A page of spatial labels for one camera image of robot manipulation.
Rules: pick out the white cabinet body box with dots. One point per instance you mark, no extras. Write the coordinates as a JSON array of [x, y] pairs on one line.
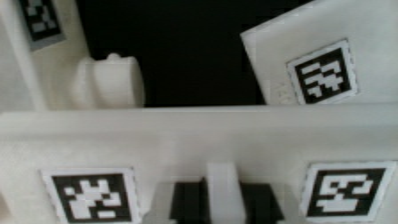
[[169, 140]]

